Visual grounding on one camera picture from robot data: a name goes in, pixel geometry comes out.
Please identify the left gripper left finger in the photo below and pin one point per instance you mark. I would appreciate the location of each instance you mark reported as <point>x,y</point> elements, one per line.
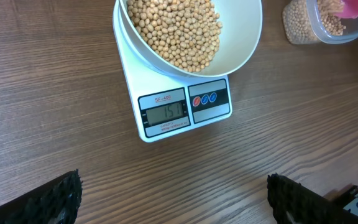
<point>57,201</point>

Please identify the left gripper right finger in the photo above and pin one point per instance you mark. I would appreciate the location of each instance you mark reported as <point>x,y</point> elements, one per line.
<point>293,203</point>

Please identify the white digital kitchen scale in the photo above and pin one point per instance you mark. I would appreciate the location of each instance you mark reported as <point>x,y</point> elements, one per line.
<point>165,105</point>

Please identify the pink plastic scoop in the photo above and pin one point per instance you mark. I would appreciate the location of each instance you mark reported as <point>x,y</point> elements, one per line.
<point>350,9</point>

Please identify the soybeans in white bowl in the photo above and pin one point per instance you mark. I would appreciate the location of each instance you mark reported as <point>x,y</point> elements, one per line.
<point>183,32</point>

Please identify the pile of soybeans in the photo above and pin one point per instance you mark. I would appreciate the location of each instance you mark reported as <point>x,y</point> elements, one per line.
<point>298,16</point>

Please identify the white bowl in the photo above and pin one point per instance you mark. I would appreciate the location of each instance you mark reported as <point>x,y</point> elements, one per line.
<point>242,28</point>

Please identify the clear plastic container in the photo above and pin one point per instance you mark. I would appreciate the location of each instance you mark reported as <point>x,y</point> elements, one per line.
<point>349,34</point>

